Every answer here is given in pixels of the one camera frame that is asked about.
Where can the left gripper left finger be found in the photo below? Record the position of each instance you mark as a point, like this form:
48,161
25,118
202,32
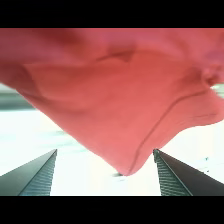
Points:
30,180

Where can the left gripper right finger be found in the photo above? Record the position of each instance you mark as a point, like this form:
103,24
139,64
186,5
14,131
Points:
186,180

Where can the red shirt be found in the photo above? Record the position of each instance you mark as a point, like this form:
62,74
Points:
113,93

